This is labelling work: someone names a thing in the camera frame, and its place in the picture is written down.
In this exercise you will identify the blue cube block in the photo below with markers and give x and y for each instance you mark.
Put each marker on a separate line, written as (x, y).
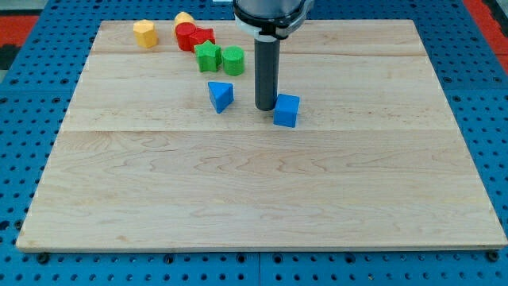
(286, 110)

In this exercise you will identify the light wooden board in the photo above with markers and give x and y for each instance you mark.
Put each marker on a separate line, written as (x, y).
(143, 163)

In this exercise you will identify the grey robot arm flange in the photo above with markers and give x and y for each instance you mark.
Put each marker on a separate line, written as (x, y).
(271, 20)

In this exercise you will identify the blue triangular prism block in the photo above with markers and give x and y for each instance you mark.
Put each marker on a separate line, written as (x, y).
(221, 95)

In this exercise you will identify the red star block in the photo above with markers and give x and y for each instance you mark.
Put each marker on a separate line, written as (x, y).
(200, 36)

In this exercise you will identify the yellow cylinder block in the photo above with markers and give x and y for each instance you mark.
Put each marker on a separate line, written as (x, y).
(182, 17)

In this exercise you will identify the red cylinder block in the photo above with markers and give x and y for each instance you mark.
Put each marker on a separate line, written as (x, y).
(182, 33)

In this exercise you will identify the yellow hexagonal prism block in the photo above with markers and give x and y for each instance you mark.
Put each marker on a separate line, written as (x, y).
(145, 33)

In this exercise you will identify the green star block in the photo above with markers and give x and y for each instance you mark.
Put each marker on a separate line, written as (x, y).
(208, 56)

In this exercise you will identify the green cylinder block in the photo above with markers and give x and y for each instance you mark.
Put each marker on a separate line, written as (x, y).
(233, 60)

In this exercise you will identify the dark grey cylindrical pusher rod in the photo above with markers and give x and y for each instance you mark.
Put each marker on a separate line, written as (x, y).
(266, 74)

